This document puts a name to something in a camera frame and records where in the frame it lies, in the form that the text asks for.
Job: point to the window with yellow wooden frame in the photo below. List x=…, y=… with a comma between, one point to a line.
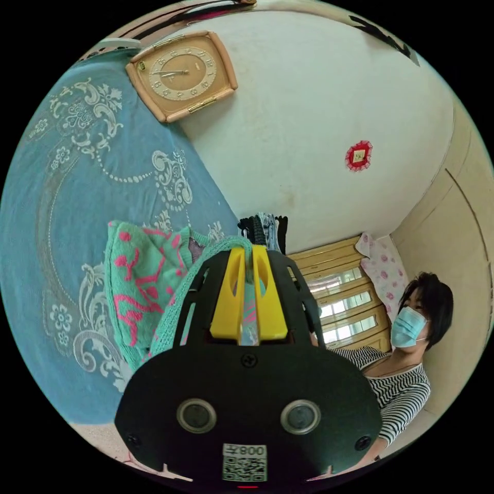
x=339, y=305

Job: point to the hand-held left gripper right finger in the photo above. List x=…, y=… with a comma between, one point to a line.
x=270, y=308

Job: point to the person's body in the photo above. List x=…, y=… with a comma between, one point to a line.
x=401, y=386

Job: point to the pile of clothes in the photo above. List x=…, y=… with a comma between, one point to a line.
x=266, y=229

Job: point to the beige square wall clock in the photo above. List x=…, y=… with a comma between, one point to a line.
x=181, y=75

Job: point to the bed with blue patterned sheet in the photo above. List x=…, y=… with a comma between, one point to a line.
x=58, y=231

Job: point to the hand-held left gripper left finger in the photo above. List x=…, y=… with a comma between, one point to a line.
x=227, y=305

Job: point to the white curtain with pink flowers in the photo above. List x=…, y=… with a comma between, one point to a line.
x=384, y=270

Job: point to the red round wall ornament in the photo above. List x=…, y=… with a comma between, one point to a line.
x=359, y=155

